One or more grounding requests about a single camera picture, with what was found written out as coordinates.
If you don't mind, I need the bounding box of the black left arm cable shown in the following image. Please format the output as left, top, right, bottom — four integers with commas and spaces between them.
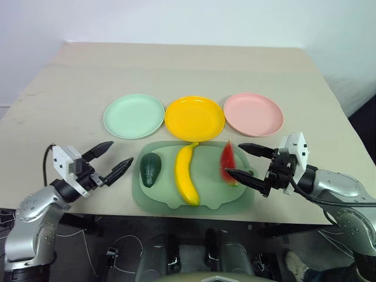
42, 143, 58, 188

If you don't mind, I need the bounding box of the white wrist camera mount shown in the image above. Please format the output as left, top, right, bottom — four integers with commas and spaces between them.
52, 145, 90, 198
278, 132, 311, 196

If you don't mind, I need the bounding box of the translucent green tray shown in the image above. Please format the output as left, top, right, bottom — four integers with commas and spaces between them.
131, 140, 256, 215

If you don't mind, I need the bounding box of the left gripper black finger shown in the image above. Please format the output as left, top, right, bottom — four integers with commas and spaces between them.
82, 140, 115, 163
102, 156, 135, 187

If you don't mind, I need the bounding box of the mint green plate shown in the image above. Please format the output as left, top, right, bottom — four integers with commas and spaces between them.
103, 93, 166, 140

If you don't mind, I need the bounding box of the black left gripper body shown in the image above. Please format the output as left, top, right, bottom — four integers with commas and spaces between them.
76, 160, 107, 194

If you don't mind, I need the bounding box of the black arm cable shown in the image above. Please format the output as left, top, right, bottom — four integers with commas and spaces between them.
42, 143, 58, 188
289, 179, 376, 207

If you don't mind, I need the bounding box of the small black white clip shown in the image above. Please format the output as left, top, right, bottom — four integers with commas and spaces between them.
105, 247, 119, 269

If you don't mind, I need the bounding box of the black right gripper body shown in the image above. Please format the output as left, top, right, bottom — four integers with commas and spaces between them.
265, 147, 297, 191

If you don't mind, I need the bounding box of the pink plate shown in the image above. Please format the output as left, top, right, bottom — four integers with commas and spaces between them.
223, 92, 285, 138

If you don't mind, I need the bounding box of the dark rounded grey shape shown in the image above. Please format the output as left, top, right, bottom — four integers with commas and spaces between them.
204, 228, 256, 277

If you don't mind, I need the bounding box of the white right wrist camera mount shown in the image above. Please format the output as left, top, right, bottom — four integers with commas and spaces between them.
278, 132, 311, 196

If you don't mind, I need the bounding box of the yellow plate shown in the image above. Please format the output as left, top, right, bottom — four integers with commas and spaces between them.
164, 96, 226, 142

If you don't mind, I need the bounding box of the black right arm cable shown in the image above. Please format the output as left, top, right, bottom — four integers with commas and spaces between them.
289, 179, 376, 207

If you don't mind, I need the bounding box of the yellow banana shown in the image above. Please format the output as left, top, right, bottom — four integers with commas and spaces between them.
174, 142, 201, 207

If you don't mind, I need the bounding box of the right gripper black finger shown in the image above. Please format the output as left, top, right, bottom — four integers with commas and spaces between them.
238, 142, 278, 161
224, 168, 271, 198

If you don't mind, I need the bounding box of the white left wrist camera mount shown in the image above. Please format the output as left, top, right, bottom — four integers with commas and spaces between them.
52, 145, 90, 198

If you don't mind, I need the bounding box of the red watermelon slice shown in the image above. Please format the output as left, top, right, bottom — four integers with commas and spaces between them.
220, 139, 240, 187

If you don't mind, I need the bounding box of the thin white floor cable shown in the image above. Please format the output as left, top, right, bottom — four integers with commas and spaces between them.
55, 228, 98, 277
316, 228, 357, 260
112, 234, 148, 274

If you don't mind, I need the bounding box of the dark green avocado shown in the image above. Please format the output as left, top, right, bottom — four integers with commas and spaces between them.
139, 152, 162, 188

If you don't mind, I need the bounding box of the white shoe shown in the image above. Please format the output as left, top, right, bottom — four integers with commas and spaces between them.
283, 249, 310, 279

